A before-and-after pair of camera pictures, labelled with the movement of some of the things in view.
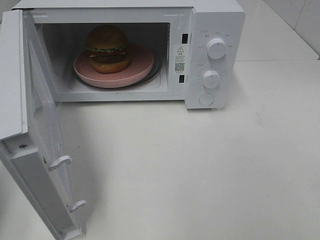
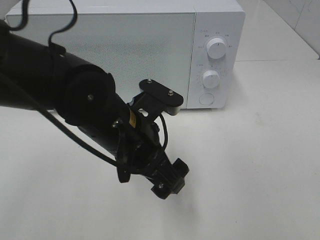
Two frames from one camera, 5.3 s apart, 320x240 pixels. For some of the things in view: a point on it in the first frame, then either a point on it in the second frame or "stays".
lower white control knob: x=211 y=79 stays
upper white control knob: x=217 y=48 stays
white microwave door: x=31 y=139 -> x=130 y=47
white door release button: x=206 y=98 stays
